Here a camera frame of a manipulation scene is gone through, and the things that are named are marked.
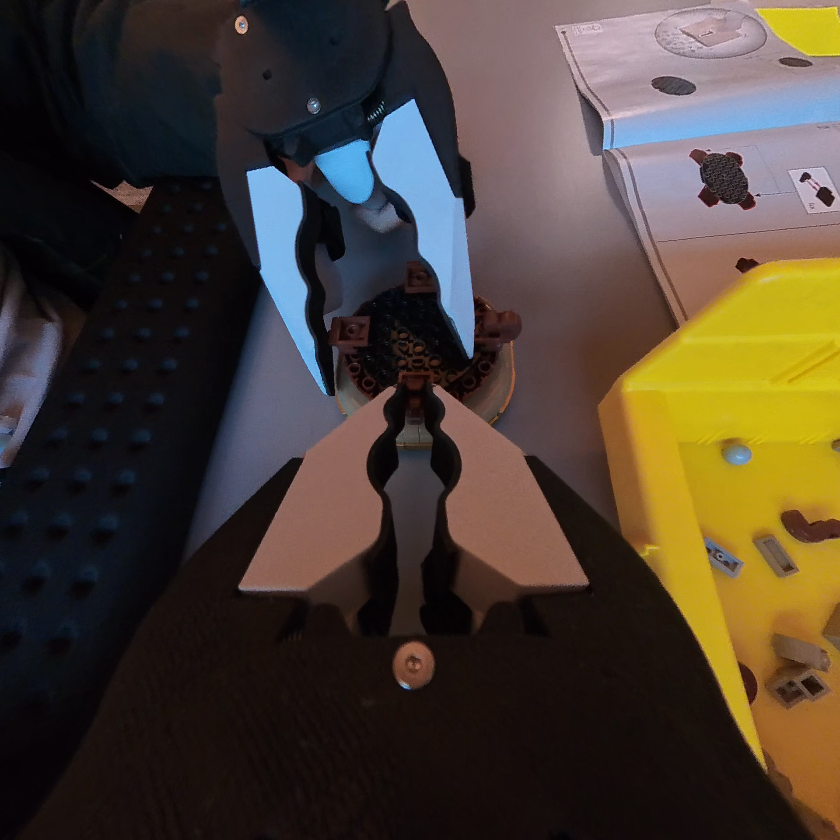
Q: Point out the grey hooded sweatshirt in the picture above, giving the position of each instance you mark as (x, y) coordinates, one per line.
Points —
(23, 354)

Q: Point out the round toy brick model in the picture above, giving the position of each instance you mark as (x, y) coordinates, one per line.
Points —
(407, 341)

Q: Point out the yellow sticky note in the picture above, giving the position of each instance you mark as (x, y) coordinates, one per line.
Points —
(807, 29)

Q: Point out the black dotted mat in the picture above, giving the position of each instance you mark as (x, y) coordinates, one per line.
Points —
(118, 426)

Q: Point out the person's left forearm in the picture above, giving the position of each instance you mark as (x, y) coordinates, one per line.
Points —
(118, 79)

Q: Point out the scattered loose toy bricks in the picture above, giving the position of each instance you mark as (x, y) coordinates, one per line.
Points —
(774, 554)

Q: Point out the yellow plastic bin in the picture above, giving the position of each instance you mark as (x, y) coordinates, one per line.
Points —
(656, 367)

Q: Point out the person's left hand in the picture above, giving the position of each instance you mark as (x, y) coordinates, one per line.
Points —
(384, 215)

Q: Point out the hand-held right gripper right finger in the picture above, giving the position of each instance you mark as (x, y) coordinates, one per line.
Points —
(512, 525)

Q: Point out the open instruction booklet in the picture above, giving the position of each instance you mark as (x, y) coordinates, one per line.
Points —
(656, 111)

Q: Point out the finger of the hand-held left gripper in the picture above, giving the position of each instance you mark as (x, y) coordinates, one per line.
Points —
(275, 249)
(426, 197)

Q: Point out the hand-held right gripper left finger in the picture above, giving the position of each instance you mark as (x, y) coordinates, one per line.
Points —
(315, 525)

